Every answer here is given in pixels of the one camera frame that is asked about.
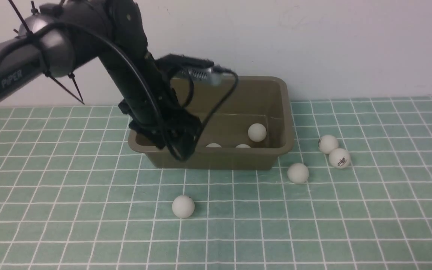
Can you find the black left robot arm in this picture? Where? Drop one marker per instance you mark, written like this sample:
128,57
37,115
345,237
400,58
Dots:
59,38

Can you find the white ball with logo right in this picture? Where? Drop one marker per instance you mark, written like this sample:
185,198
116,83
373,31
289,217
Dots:
339,158

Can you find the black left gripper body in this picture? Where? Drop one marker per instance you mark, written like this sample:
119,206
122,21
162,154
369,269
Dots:
173,115

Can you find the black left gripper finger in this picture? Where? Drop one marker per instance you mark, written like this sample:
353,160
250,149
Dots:
156,139
183,144

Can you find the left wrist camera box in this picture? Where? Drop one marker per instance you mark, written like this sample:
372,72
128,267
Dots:
197,69

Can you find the olive green plastic bin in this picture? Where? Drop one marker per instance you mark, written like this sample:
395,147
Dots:
257,99

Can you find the green checked tablecloth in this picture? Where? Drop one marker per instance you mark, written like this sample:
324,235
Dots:
73,196

